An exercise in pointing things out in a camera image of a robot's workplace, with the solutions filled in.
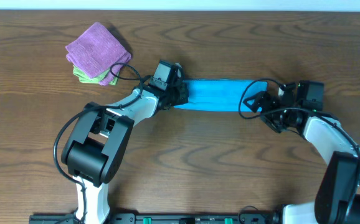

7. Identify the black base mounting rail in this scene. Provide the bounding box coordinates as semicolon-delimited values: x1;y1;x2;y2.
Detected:
29;205;283;224

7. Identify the blue microfiber cloth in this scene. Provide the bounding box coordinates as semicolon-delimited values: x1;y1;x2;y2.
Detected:
174;79;252;112

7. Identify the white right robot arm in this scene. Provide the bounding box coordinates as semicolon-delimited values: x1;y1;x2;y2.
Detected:
239;80;360;223

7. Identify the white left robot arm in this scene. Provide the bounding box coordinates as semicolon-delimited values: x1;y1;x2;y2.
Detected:
53;60;189;223

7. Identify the purple folded cloth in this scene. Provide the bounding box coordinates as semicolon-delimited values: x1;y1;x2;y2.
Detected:
65;22;131;78

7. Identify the green folded cloth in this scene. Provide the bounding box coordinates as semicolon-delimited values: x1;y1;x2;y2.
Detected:
72;65;118;86

